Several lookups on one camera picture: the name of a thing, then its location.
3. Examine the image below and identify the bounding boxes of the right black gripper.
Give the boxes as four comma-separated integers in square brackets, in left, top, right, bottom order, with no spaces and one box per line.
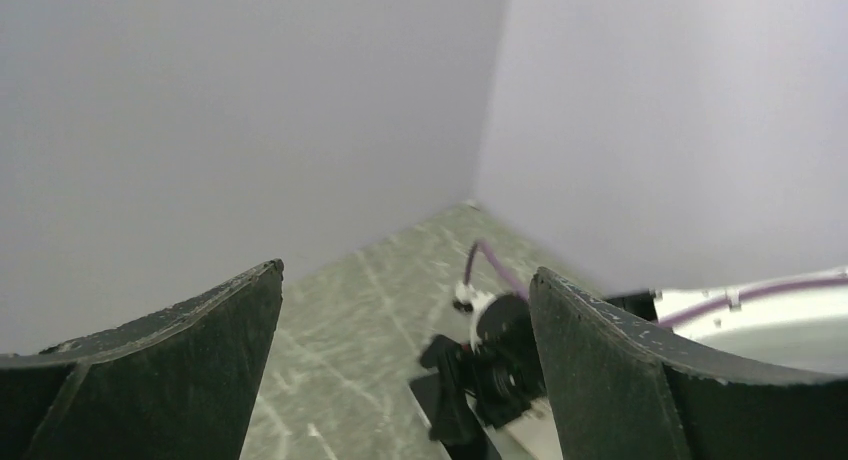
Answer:
[419,334,547,444]

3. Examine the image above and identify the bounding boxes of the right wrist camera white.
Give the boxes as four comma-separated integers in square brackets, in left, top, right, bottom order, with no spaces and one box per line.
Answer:
[452,281,497,350]

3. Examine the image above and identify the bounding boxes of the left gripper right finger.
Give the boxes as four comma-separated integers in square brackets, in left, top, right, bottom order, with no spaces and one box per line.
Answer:
[529,268,847,459]

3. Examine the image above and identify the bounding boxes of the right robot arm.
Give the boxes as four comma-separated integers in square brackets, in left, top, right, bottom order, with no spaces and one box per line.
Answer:
[409,267,847,459]

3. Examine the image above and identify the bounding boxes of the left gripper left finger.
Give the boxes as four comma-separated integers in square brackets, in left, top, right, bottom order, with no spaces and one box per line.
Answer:
[1,259,284,459]

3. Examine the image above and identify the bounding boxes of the beige phone case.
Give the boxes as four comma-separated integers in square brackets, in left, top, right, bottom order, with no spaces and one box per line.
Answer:
[487,397,563,460]

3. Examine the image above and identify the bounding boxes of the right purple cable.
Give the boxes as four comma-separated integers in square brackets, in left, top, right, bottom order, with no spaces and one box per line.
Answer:
[462,239,848,331]

